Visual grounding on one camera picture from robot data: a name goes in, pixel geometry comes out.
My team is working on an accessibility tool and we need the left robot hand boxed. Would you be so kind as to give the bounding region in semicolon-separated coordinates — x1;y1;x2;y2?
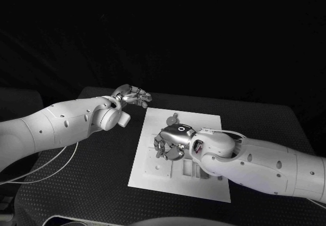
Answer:
112;84;153;109

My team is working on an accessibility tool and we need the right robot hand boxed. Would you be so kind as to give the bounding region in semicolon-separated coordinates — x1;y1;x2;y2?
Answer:
153;123;198;161

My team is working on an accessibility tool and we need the white task board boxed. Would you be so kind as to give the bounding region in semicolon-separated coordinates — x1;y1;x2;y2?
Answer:
127;107;233;203

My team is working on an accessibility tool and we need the white cable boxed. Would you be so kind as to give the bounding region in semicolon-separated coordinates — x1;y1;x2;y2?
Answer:
0;145;68;183
306;197;326;210
210;129;247;140
0;141;80;186

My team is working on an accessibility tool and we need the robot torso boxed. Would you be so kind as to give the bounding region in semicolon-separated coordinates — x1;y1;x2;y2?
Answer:
135;217;233;226

